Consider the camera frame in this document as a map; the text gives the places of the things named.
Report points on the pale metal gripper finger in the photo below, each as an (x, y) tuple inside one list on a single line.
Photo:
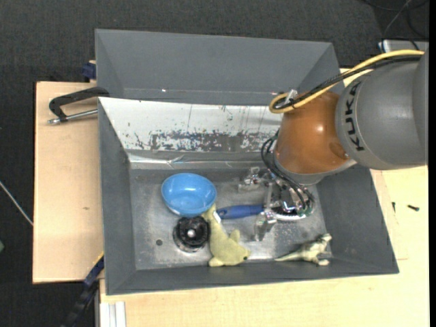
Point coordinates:
[(262, 223), (255, 179)]

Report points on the pale cardboard board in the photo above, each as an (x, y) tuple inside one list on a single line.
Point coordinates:
[(68, 182)]

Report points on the pale green toy dinosaur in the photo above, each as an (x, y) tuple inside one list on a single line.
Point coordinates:
[(310, 250)]

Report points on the small black screw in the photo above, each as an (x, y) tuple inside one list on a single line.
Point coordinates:
[(414, 208)]

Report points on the grey metal bin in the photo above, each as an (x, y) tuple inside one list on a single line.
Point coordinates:
[(211, 63)]

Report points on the black ribbed round disc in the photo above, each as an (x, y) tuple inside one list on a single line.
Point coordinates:
[(190, 233)]

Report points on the yellow-green plush toy animal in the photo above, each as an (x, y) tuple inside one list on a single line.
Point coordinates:
[(225, 247)]

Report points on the blue bowl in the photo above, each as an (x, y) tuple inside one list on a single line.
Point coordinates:
[(189, 192)]

